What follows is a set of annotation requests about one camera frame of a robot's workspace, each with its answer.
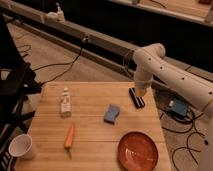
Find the black coiled cables right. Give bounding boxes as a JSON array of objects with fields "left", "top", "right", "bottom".
[{"left": 159, "top": 106, "right": 209, "bottom": 171}]

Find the blue sponge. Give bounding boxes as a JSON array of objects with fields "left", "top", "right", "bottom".
[{"left": 104, "top": 105, "right": 120, "bottom": 124}]

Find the black floor cable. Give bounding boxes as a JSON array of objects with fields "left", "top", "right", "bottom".
[{"left": 32, "top": 37, "right": 88, "bottom": 85}]

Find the black rectangular box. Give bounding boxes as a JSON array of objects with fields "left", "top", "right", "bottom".
[{"left": 129, "top": 88, "right": 145, "bottom": 109}]

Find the white paper cup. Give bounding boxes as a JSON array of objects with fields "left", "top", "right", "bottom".
[{"left": 8, "top": 134, "right": 36, "bottom": 160}]

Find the red orange plate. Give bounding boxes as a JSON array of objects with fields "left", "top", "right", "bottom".
[{"left": 117, "top": 132, "right": 158, "bottom": 171}]

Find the white spray bottle on ledge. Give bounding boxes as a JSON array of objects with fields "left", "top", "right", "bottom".
[{"left": 45, "top": 3, "right": 65, "bottom": 22}]

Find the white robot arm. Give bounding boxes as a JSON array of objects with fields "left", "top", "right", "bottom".
[{"left": 133, "top": 43, "right": 213, "bottom": 171}]

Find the black tripod stand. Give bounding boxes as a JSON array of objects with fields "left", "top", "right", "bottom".
[{"left": 0, "top": 14, "right": 41, "bottom": 171}]

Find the small white glue bottle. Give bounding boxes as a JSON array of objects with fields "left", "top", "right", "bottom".
[{"left": 60, "top": 88, "right": 71, "bottom": 117}]

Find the blue power adapter box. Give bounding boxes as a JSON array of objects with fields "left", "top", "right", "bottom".
[{"left": 169, "top": 99, "right": 188, "bottom": 117}]

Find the orange carrot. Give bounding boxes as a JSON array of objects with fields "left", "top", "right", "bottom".
[{"left": 64, "top": 124, "right": 75, "bottom": 157}]

